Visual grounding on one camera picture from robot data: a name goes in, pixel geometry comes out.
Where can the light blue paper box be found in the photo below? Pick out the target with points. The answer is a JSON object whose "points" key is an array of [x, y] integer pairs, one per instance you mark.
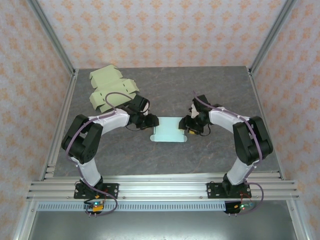
{"points": [[168, 130]]}

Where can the light green paper box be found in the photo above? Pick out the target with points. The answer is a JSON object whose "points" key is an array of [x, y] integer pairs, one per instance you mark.
{"points": [[107, 77]]}

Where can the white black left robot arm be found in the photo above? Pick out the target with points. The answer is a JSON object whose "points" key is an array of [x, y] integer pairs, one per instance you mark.
{"points": [[112, 122]]}

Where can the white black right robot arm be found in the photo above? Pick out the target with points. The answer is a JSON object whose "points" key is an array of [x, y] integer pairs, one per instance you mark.
{"points": [[225, 120]]}

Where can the wide aluminium base beam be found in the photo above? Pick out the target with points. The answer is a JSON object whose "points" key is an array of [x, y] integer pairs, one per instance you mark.
{"points": [[162, 191]]}

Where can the grey metal sheet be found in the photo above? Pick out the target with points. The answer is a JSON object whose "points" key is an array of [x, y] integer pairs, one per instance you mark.
{"points": [[162, 227]]}

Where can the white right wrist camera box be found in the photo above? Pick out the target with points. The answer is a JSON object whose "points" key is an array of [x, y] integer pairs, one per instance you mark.
{"points": [[193, 111]]}

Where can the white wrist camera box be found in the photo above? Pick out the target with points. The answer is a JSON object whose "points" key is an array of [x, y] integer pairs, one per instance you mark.
{"points": [[193, 111], [146, 108]]}

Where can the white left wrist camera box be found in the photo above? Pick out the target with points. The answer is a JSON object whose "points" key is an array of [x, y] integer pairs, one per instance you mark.
{"points": [[146, 108]]}

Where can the aluminium table side rail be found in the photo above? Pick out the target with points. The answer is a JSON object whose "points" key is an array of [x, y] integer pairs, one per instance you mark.
{"points": [[266, 125], [60, 125]]}

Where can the aluminium table edge rail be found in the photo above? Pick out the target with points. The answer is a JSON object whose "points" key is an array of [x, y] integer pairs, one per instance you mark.
{"points": [[162, 176]]}

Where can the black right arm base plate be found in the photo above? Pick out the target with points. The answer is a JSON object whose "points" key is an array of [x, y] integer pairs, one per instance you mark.
{"points": [[213, 191]]}

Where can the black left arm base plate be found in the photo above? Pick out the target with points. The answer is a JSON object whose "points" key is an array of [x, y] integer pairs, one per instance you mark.
{"points": [[111, 191]]}

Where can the aluminium frame post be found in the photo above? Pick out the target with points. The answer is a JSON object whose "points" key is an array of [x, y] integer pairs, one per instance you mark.
{"points": [[52, 42], [271, 42]]}

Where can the aluminium frame leg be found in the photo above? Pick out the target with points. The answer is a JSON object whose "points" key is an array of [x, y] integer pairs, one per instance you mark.
{"points": [[23, 222], [298, 222]]}

